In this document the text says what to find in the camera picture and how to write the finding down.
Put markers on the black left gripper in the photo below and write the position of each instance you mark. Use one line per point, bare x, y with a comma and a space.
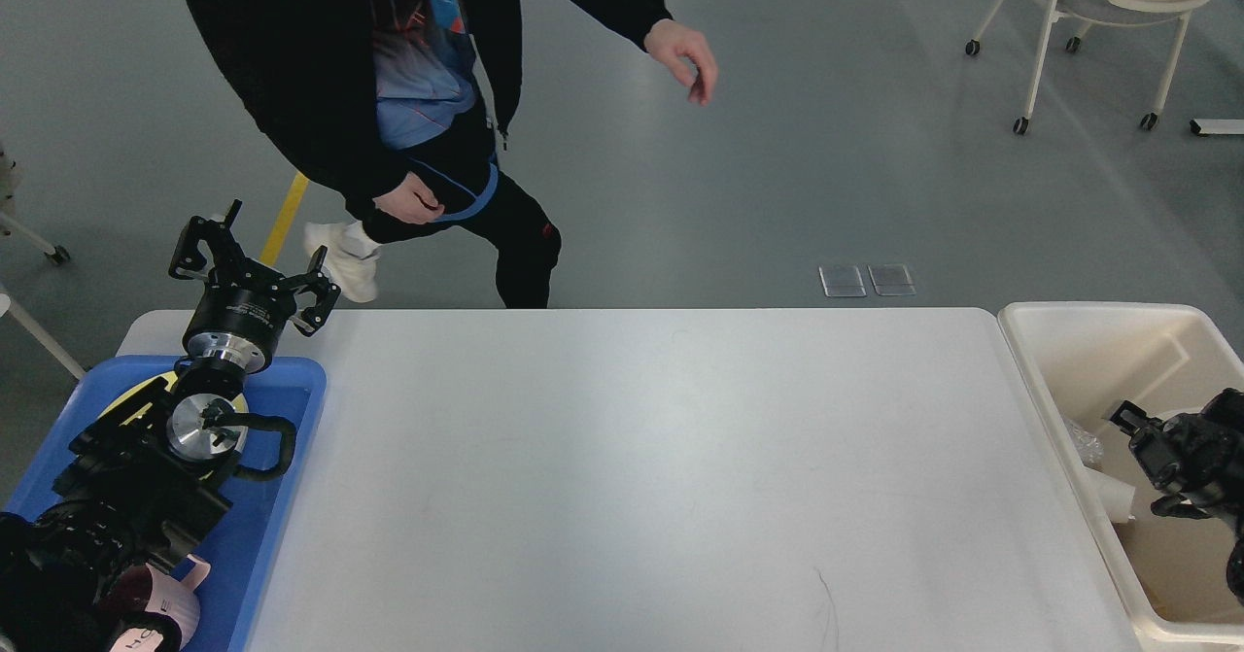
236, 324

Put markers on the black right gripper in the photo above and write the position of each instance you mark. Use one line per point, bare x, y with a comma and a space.
1162, 454

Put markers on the white paper cup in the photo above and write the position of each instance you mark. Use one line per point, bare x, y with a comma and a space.
1115, 495

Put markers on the aluminium foil sheet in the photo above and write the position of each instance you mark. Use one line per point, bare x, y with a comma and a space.
1089, 447

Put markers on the pink ribbed mug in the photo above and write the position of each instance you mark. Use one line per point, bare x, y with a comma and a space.
156, 611

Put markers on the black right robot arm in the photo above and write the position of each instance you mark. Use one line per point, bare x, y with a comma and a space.
1195, 462

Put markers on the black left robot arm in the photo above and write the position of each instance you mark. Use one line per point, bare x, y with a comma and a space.
146, 483

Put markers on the person's hand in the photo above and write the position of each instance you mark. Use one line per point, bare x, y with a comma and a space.
412, 201

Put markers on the person's other hand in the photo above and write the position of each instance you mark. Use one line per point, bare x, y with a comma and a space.
686, 53

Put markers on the beige plastic bin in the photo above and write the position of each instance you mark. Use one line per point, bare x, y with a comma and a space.
1081, 359

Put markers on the person in black clothes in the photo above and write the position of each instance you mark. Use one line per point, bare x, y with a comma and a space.
356, 93

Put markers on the right clear floor plate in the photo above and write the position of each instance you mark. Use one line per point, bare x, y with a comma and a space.
892, 280

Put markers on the clear floor plate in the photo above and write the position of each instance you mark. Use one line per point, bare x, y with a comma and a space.
892, 280
842, 281

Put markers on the white bar on floor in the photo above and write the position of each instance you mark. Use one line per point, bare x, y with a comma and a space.
1217, 127

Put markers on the left clear floor plate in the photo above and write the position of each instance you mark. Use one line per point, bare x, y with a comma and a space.
842, 281

